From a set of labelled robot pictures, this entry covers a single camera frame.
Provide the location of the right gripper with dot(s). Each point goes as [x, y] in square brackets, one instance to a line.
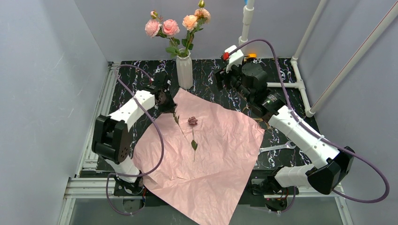
[221, 78]

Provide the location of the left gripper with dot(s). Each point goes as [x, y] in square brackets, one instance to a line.
[167, 101]

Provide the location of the white ribbed vase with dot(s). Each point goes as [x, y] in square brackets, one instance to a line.
[184, 71]

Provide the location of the pink wrapping paper sheet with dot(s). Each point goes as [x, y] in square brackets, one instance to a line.
[208, 189]

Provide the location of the pink rose flower bunch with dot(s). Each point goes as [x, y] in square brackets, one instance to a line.
[168, 29]

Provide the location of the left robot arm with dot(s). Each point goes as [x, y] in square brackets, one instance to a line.
[111, 138]

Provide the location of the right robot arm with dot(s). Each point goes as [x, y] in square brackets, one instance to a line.
[328, 164]

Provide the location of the orange yellow small object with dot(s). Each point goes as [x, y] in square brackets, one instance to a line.
[251, 56]

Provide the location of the silver wrench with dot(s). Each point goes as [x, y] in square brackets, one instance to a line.
[287, 145]

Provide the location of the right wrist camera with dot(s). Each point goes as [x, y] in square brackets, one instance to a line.
[232, 59]

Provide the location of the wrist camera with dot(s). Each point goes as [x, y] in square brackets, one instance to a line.
[232, 59]
[161, 82]

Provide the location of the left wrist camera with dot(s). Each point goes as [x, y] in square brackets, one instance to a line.
[161, 82]

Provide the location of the white PVC pipe frame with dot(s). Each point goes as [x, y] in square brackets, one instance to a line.
[370, 89]

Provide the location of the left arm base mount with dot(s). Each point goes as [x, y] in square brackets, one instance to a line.
[123, 188]

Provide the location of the aluminium rail frame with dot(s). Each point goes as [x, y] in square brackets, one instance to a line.
[198, 161]

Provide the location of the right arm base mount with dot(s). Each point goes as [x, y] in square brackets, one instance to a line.
[264, 192]

